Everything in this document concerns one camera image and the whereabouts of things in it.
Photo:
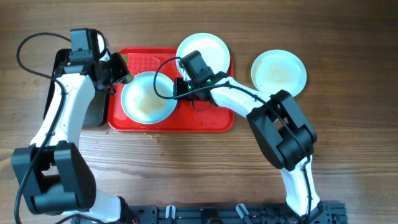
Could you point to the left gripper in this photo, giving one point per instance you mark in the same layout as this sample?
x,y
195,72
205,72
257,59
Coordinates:
x,y
121,72

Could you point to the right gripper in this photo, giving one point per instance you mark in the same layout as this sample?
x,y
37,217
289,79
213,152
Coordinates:
x,y
179,87

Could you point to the white plate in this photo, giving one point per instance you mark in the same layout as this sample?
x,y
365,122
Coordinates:
x,y
139,98
213,50
276,70

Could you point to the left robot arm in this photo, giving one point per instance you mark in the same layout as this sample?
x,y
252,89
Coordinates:
x,y
53,176

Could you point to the black rectangular basin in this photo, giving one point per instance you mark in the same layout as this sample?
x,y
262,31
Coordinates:
x,y
96,114

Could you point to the green yellow sponge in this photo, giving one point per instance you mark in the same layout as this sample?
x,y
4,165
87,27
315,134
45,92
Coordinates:
x,y
127,76

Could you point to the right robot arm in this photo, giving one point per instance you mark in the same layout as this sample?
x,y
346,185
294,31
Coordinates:
x,y
283,134

